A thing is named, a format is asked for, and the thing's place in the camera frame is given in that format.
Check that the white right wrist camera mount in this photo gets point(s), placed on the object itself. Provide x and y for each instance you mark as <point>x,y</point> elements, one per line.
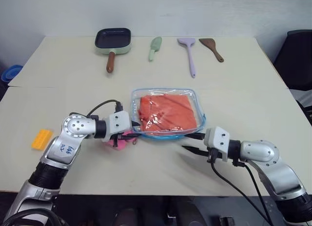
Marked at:
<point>218,140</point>

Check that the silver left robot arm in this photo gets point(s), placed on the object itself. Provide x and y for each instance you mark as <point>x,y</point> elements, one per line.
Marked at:
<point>78,126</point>

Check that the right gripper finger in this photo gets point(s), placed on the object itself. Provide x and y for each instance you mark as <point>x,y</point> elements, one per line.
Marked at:
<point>197,136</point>
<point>197,151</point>

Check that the green silicone scoop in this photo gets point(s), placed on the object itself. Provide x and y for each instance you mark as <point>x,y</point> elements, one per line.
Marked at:
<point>155,46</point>

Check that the small black block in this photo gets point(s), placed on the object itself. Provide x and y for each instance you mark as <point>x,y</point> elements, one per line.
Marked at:
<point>228,221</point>

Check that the yellow toy building brick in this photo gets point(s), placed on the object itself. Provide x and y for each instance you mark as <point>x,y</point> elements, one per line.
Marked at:
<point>42,139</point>

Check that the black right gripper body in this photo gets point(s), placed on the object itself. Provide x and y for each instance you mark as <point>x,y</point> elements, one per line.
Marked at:
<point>212,155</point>

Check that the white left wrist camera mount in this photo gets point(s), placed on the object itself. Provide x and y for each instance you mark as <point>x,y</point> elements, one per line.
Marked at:
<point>117,122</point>

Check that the pink plush toy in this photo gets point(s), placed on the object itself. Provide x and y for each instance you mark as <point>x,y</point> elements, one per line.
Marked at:
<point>123,145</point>

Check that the green square frying pan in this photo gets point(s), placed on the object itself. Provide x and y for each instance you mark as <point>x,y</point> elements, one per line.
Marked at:
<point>112,38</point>

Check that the brown wooden spatula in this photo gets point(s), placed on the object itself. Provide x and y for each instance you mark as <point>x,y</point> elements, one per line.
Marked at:
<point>211,47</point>

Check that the purple silicone spatula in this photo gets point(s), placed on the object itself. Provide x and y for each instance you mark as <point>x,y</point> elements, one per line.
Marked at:
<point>189,54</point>

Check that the blue plastic basins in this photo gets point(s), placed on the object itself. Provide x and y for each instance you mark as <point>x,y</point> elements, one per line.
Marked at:
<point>11,72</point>

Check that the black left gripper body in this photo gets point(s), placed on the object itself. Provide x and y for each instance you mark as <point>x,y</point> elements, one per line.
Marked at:
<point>117,139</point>

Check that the clear zip pouch orange cloth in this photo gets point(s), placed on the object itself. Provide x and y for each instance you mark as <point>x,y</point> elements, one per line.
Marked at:
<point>136,99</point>

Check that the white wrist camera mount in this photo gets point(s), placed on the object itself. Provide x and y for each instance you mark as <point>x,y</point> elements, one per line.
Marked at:
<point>117,122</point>
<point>218,140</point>

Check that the black chair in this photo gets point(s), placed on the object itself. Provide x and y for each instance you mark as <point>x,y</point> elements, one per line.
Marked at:
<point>297,60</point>

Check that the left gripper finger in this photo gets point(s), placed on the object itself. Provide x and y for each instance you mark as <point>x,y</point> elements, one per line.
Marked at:
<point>136,127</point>
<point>130,137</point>

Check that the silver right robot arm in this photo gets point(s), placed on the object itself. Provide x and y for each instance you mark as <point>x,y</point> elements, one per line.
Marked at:
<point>263,150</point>

